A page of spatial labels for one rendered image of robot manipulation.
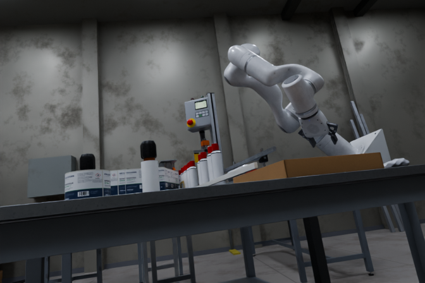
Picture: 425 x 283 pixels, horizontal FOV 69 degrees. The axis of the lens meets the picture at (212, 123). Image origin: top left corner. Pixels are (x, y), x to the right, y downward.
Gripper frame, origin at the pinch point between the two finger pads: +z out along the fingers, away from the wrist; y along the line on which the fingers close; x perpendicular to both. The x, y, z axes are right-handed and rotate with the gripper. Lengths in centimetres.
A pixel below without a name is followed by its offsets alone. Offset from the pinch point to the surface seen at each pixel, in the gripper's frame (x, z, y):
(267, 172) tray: -55, -35, 14
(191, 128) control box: 18, -12, -86
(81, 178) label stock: -53, -39, -83
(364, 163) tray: -44, -25, 31
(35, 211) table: -91, -62, 3
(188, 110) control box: 25, -22, -88
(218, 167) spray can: -19.4, -8.8, -42.3
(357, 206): -53, -21, 29
